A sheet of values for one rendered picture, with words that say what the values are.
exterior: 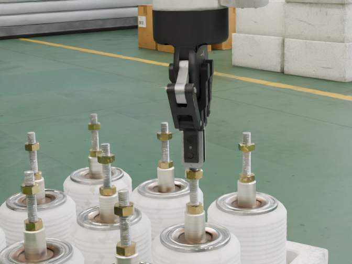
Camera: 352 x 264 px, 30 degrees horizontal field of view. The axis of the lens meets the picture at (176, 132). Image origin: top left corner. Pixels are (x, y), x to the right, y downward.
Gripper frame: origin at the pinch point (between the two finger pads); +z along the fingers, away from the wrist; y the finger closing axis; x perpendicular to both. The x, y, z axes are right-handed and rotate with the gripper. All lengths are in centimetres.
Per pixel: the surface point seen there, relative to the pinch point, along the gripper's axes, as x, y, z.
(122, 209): -4.2, 12.0, 2.5
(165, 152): -6.5, -14.8, 5.0
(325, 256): 13.9, -14.1, 17.8
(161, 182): -7.1, -14.2, 8.8
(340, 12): 23, -249, 4
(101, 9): -183, -523, 18
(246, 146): 4.4, -10.1, 2.6
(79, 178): -19.5, -17.4, 9.9
